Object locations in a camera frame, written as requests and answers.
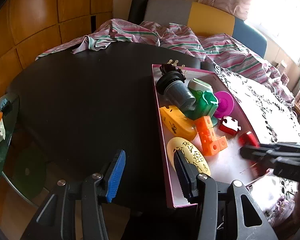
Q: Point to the black grey cylindrical container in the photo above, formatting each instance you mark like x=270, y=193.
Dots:
x=172, y=86

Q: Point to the yellow rectangular block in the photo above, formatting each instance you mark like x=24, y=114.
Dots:
x=177, y=123

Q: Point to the pink striped bedsheet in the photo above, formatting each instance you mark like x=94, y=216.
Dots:
x=221, y=49

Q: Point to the white container green lid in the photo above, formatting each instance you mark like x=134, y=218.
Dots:
x=196, y=85

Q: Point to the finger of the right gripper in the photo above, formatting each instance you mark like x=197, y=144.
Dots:
x=259, y=153
x=283, y=146

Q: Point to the white embroidered floral tablecloth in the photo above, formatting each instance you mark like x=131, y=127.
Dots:
x=273, y=121

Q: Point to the black rolled mat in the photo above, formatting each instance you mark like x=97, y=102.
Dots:
x=137, y=11

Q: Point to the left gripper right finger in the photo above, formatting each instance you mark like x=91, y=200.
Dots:
x=224, y=211

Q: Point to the red puzzle piece block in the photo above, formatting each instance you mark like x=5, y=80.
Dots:
x=248, y=138

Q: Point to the orange cube blocks toy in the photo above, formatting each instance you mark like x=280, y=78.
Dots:
x=211, y=144

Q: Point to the red white puzzle piece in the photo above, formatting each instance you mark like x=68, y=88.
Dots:
x=229, y=125

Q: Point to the magenta round disc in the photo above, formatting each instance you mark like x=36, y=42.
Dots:
x=225, y=104

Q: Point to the black hair clip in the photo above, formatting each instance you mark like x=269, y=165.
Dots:
x=171, y=66

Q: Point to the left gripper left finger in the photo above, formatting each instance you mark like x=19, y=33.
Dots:
x=55, y=218

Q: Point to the green plastic cup toy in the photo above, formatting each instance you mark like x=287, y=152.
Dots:
x=205, y=105

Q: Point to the yellow oval soap bar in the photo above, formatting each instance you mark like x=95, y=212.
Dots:
x=190, y=152

